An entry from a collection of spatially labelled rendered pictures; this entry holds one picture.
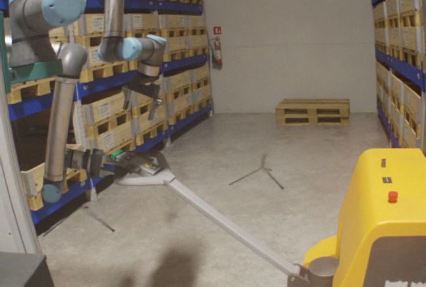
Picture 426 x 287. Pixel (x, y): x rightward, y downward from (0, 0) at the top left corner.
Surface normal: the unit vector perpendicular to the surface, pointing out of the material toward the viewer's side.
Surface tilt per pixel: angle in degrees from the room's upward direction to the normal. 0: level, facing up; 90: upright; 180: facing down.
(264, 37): 90
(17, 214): 90
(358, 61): 90
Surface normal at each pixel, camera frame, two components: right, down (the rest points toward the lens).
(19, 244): -0.04, 0.25
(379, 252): -0.33, 0.26
